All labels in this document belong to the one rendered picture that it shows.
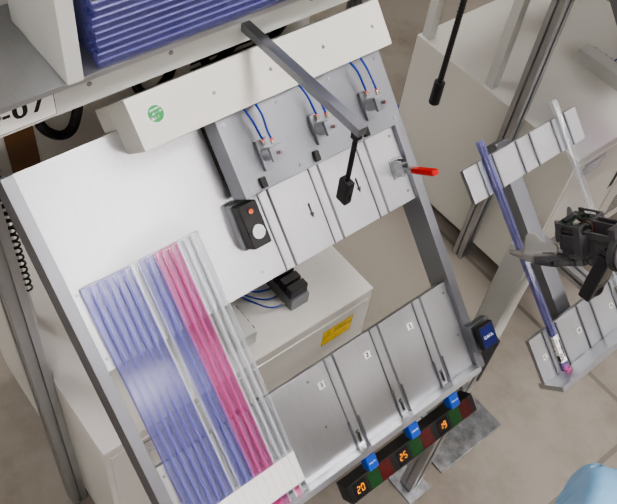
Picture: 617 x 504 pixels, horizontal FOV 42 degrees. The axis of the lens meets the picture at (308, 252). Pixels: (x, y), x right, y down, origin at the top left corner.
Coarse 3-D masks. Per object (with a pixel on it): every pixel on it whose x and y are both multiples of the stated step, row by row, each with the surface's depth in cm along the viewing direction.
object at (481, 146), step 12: (480, 144) 153; (480, 156) 154; (492, 168) 154; (492, 180) 155; (504, 204) 156; (504, 216) 157; (516, 228) 157; (516, 240) 157; (528, 264) 159; (528, 276) 159; (540, 300) 160; (540, 312) 161; (552, 324) 161; (552, 336) 162
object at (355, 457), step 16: (480, 368) 161; (448, 384) 159; (432, 400) 155; (416, 416) 153; (384, 432) 151; (368, 448) 148; (336, 464) 146; (352, 464) 146; (320, 480) 143; (304, 496) 141
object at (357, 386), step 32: (384, 320) 151; (416, 320) 155; (448, 320) 159; (352, 352) 147; (384, 352) 151; (416, 352) 155; (448, 352) 159; (288, 384) 140; (320, 384) 144; (352, 384) 148; (384, 384) 151; (416, 384) 156; (288, 416) 141; (320, 416) 144; (352, 416) 148; (384, 416) 152; (320, 448) 145; (352, 448) 148
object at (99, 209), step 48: (96, 144) 121; (192, 144) 129; (384, 144) 148; (48, 192) 117; (96, 192) 121; (144, 192) 125; (192, 192) 129; (288, 192) 138; (336, 192) 144; (384, 192) 149; (48, 240) 118; (96, 240) 121; (144, 240) 125; (288, 240) 139; (336, 240) 144; (240, 288) 134; (96, 336) 122
